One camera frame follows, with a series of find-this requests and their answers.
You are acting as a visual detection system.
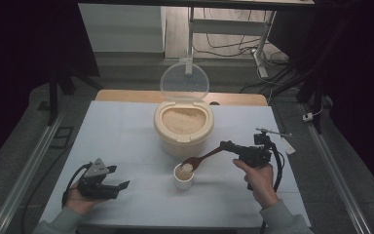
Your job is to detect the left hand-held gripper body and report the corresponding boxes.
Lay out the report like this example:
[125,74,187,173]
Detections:
[77,158,121,200]

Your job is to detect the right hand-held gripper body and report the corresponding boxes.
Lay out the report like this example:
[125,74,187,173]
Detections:
[239,129,291,169]

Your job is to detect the brown wooden spoon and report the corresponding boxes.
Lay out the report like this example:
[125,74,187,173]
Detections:
[180,146,225,173]

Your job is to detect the beige rice container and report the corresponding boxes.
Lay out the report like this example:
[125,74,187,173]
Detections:
[153,100,215,160]

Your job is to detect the rice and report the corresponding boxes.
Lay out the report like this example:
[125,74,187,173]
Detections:
[161,107,206,135]

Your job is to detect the white cup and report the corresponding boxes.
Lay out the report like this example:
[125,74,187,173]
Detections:
[172,162,196,191]

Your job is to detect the person's left hand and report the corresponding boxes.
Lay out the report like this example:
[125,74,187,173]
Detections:
[63,183,108,216]

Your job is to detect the person's right hand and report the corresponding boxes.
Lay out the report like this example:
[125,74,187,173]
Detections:
[233,158,281,209]

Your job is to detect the white tag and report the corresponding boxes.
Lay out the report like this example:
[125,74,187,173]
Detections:
[280,136,296,155]

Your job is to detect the light blue table cloth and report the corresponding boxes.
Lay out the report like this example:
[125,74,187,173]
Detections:
[39,100,312,228]

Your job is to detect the clear round container lid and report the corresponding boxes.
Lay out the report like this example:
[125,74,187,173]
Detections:
[160,61,210,101]

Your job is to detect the black stand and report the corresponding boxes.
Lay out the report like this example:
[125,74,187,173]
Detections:
[47,64,105,126]

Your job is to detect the dark curtain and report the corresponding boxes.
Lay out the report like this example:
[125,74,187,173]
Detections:
[267,0,374,199]
[0,0,100,174]

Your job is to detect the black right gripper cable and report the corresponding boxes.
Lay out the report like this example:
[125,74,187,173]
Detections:
[261,142,286,234]

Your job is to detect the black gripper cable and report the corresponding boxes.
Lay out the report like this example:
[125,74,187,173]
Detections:
[261,142,286,234]
[61,162,92,208]

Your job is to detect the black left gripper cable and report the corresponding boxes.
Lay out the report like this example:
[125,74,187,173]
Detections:
[61,162,92,208]

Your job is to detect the aluminium rail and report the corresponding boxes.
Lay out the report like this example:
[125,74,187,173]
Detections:
[0,111,64,234]
[300,103,373,234]

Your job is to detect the black floor cables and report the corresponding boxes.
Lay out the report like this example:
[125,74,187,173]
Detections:
[193,8,295,96]

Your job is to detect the white desk frame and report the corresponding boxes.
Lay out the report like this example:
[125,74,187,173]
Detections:
[185,7,278,79]

